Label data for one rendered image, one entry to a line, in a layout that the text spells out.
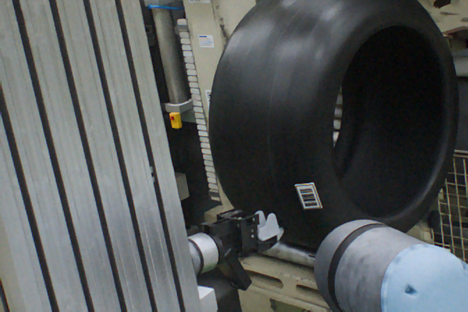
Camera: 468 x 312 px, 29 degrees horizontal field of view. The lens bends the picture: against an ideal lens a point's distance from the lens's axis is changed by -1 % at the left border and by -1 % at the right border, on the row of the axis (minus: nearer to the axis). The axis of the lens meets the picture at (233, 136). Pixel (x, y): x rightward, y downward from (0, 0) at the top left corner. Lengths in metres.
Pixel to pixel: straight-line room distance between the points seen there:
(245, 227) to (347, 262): 0.79
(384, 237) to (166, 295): 0.26
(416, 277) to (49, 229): 0.38
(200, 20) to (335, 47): 0.47
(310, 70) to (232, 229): 0.35
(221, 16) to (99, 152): 1.20
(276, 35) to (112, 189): 0.94
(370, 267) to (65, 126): 0.36
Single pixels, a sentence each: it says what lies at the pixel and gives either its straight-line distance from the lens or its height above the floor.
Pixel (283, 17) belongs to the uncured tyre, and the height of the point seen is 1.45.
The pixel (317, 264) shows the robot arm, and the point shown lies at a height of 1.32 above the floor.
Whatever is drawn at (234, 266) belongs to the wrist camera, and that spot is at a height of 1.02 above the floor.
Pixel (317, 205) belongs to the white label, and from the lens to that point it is 1.84.
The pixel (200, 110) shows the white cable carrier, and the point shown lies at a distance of 2.31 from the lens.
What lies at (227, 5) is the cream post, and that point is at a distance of 2.16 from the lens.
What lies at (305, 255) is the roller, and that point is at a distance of 2.10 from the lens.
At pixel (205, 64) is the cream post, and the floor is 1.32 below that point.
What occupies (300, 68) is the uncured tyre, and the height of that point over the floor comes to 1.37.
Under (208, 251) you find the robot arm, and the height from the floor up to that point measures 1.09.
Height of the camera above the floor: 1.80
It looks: 17 degrees down
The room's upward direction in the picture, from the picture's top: 10 degrees counter-clockwise
